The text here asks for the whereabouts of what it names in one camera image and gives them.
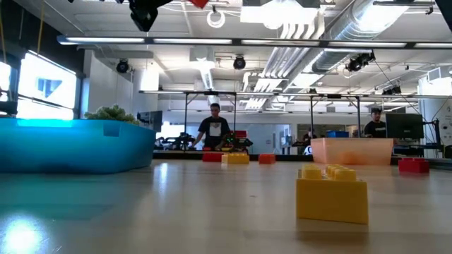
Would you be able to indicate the person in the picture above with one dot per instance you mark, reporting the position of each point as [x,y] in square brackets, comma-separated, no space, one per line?
[213,128]
[375,130]

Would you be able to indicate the blue storage box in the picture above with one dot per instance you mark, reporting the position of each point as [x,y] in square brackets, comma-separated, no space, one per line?
[337,134]

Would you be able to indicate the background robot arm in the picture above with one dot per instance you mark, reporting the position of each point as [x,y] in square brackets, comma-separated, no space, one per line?
[176,143]
[237,144]

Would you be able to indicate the yellow toy brick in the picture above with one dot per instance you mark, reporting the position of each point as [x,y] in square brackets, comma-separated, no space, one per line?
[332,201]
[235,158]

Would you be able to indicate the orange toy brick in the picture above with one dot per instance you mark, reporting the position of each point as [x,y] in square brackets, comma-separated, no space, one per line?
[267,159]

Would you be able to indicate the green artificial potted plant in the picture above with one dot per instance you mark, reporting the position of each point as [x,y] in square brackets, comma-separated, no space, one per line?
[111,113]

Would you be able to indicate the black metal frame stand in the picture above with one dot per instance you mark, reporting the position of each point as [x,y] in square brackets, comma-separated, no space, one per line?
[353,96]
[212,93]

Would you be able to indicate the black ceiling camera cluster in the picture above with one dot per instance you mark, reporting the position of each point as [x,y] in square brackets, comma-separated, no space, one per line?
[358,63]

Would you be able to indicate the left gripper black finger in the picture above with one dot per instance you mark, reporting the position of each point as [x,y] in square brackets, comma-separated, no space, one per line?
[144,14]

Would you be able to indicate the long ceiling light bar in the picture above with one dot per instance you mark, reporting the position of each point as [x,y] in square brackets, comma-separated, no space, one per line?
[190,41]

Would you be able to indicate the blue plastic bin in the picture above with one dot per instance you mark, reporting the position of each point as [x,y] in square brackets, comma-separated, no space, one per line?
[70,148]

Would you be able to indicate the translucent orange plastic bin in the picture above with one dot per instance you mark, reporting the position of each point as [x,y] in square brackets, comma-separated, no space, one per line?
[353,150]

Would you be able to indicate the black computer monitor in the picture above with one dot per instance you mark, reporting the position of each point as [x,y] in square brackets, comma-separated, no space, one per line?
[404,126]
[153,120]

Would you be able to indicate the red tool cabinet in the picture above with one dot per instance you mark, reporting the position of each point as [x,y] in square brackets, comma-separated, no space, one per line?
[242,134]

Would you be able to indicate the silver ventilation duct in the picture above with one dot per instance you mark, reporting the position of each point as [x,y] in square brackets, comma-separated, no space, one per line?
[339,53]

